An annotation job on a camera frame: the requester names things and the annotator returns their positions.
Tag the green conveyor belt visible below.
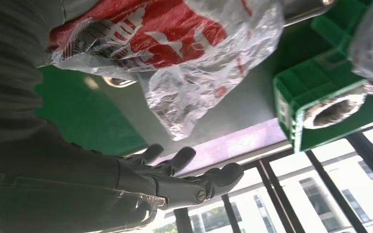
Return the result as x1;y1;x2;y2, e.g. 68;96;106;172
34;66;149;157

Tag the electronic scale steel tray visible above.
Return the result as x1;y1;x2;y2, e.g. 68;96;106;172
282;0;336;27

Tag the black window frame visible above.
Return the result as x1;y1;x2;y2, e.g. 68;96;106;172
173;131;373;233

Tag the green plastic crate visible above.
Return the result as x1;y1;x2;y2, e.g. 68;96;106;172
311;0;372;61
272;48;373;154

